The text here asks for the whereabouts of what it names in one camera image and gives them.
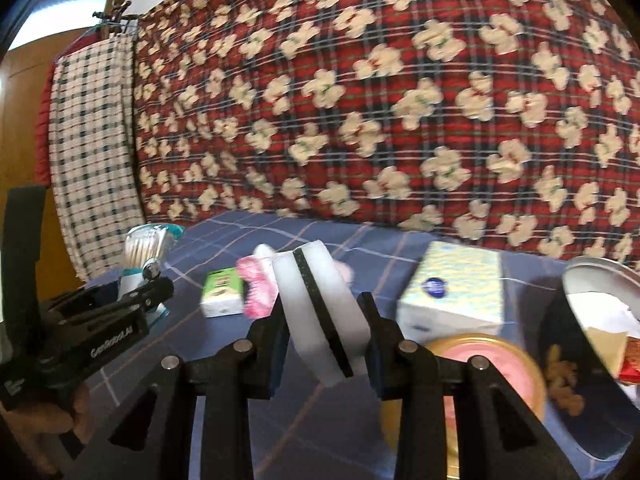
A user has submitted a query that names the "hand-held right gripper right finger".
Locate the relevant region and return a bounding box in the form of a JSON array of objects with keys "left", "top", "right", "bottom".
[{"left": 356, "top": 291, "right": 588, "bottom": 480}]

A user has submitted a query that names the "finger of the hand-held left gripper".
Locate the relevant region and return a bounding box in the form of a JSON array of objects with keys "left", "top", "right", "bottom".
[{"left": 42, "top": 259, "right": 175, "bottom": 322}]

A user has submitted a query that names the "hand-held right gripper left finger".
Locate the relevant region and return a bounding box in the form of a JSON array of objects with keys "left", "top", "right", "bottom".
[{"left": 75, "top": 309, "right": 293, "bottom": 480}]

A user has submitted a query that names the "white sponge black stripe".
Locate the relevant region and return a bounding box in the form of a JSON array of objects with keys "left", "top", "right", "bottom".
[{"left": 270, "top": 240, "right": 368, "bottom": 388}]

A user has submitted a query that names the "cotton swab container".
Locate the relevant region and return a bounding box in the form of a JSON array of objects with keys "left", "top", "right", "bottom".
[{"left": 117, "top": 224, "right": 186, "bottom": 318}]

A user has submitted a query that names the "round blue cookie tin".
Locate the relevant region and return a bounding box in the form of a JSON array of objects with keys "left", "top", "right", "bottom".
[{"left": 542, "top": 256, "right": 640, "bottom": 461}]

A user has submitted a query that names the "red snack packet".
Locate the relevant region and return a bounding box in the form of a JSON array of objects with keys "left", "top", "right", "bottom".
[{"left": 617, "top": 337, "right": 640, "bottom": 386}]

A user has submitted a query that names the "person's left hand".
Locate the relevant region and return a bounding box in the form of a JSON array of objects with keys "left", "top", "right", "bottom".
[{"left": 0, "top": 384, "right": 92, "bottom": 463}]

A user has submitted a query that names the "bright pink fuzzy cloth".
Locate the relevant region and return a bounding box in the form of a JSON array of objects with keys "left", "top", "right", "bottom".
[{"left": 235, "top": 255, "right": 278, "bottom": 321}]

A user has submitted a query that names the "green tissue packet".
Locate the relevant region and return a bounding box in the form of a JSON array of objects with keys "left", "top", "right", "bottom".
[{"left": 200, "top": 269, "right": 246, "bottom": 318}]

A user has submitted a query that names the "blue plaid bedsheet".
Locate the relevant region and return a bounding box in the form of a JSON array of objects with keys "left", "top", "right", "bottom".
[{"left": 75, "top": 210, "right": 640, "bottom": 480}]

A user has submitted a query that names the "floral tissue pack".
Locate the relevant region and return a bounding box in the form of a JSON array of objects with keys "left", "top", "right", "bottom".
[{"left": 396, "top": 240, "right": 505, "bottom": 343}]

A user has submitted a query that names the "gold round tin pink lid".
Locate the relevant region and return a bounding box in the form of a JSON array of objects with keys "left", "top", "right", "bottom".
[{"left": 380, "top": 332, "right": 548, "bottom": 480}]

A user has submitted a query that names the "white green checked cloth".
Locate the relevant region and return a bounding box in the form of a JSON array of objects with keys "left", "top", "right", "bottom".
[{"left": 47, "top": 35, "right": 146, "bottom": 283}]

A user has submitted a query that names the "wooden wardrobe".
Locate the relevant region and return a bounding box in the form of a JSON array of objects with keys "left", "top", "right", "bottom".
[{"left": 0, "top": 25, "right": 86, "bottom": 291}]

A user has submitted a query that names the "red quilted cloth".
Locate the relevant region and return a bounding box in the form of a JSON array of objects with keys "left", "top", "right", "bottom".
[{"left": 32, "top": 52, "right": 58, "bottom": 196}]

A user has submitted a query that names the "dark metal hanger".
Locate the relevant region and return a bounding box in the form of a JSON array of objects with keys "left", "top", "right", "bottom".
[{"left": 92, "top": 0, "right": 138, "bottom": 36}]

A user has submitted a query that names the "red plaid bear print blanket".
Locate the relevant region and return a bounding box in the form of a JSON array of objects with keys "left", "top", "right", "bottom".
[{"left": 132, "top": 0, "right": 640, "bottom": 263}]

